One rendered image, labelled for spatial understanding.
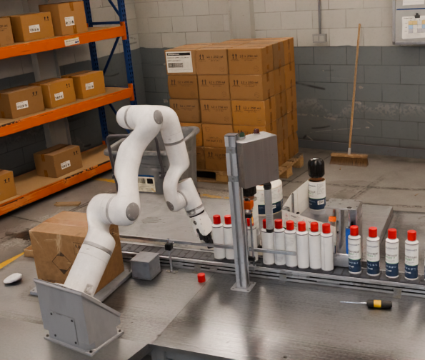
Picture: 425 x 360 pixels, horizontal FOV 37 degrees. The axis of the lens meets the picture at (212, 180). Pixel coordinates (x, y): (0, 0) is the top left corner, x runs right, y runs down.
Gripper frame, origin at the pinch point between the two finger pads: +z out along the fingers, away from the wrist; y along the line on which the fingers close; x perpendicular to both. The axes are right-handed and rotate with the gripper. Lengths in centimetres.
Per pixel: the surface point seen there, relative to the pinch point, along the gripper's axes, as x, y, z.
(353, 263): -61, -3, 23
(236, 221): -25.9, -15.8, -11.1
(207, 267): 2.9, -5.5, 8.8
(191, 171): 138, 240, 2
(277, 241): -33.1, -2.2, 6.1
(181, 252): 16.6, 0.6, 0.7
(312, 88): 84, 474, -7
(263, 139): -48, -10, -38
